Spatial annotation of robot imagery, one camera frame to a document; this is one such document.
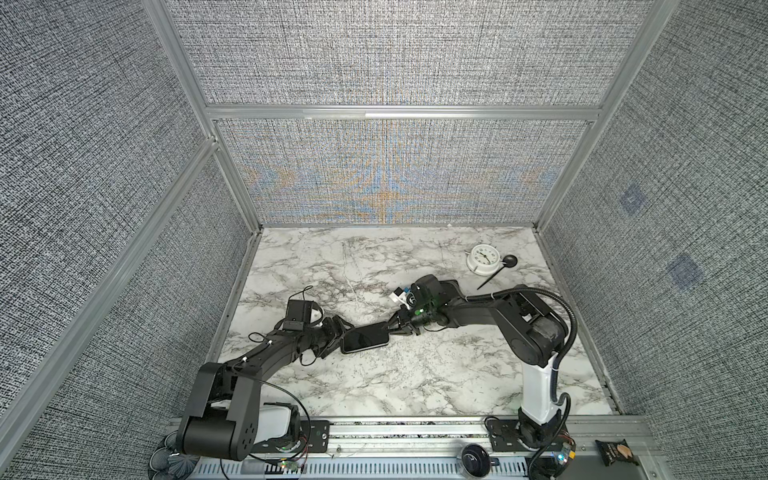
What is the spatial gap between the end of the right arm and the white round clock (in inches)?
12.8

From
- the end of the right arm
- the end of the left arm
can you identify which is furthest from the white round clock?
the end of the left arm

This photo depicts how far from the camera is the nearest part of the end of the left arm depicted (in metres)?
0.77

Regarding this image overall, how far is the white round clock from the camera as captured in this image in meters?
1.05

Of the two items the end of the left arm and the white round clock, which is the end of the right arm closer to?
the end of the left arm

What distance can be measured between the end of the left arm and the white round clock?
0.51 m

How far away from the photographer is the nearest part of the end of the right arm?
2.65 ft
